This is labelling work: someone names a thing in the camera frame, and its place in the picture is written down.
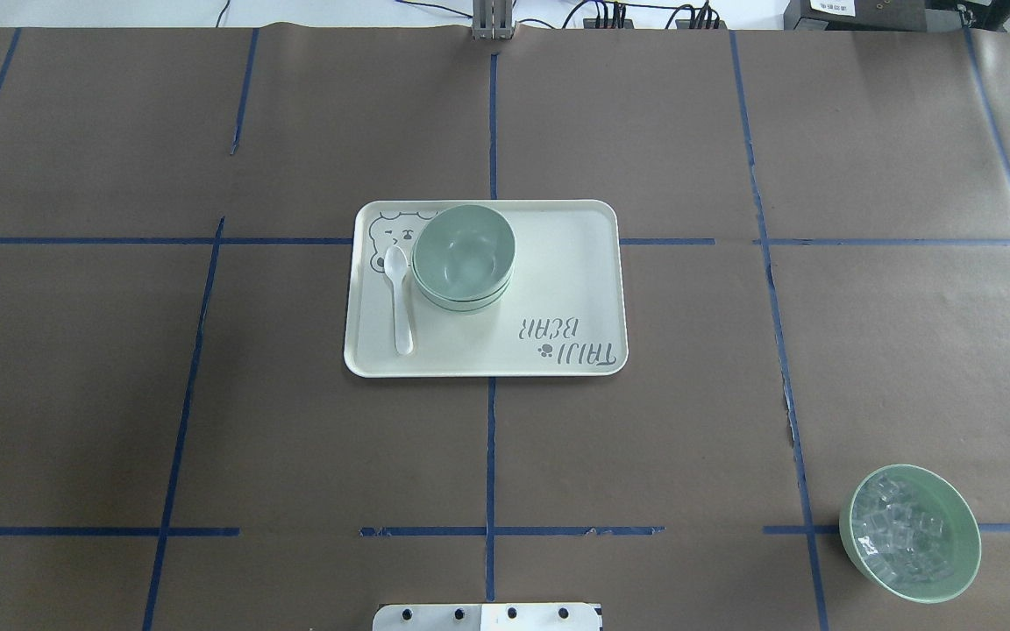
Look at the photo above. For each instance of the green bowl on tray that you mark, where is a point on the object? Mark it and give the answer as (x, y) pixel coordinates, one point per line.
(464, 306)

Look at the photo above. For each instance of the aluminium profile post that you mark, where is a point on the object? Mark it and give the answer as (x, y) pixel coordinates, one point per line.
(493, 19)

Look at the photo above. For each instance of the green bowl front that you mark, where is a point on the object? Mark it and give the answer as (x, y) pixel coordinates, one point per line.
(465, 253)

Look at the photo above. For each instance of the green bowl with ice cubes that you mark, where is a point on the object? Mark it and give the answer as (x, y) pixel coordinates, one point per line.
(912, 533)

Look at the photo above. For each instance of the cream bear print tray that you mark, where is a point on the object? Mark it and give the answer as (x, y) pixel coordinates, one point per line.
(561, 315)

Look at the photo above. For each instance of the white plastic spoon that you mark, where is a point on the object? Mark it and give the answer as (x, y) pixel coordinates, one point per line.
(396, 267)

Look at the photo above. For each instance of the white metal camera stand base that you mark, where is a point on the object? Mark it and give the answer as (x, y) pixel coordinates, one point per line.
(490, 616)

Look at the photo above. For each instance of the black power strip with cables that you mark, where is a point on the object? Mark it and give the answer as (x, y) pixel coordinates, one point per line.
(619, 16)

